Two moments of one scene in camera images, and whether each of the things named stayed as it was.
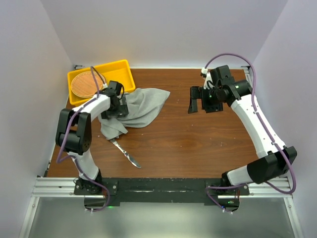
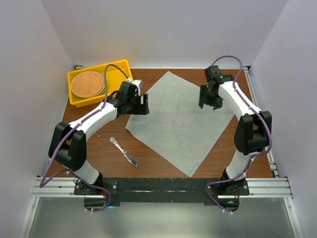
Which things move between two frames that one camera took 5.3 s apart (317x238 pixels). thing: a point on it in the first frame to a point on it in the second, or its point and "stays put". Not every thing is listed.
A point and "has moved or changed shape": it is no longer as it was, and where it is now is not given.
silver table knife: (132, 159) stays put
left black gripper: (122, 109) to (141, 109)
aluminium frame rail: (63, 188) stays put
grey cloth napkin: (143, 104) has moved or changed shape
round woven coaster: (82, 84) stays put
